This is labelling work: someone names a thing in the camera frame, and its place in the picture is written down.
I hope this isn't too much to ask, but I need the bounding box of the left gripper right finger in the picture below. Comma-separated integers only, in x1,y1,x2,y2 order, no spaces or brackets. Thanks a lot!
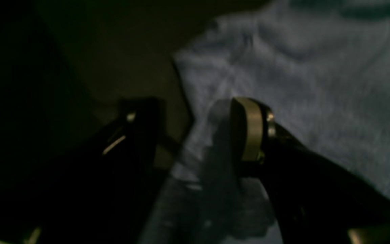
209,97,390,244

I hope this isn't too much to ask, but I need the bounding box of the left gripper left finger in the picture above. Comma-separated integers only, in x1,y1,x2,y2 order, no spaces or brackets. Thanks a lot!
29,96,164,244

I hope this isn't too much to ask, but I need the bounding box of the blue-grey t-shirt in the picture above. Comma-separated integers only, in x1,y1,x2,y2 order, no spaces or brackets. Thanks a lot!
138,0,390,244

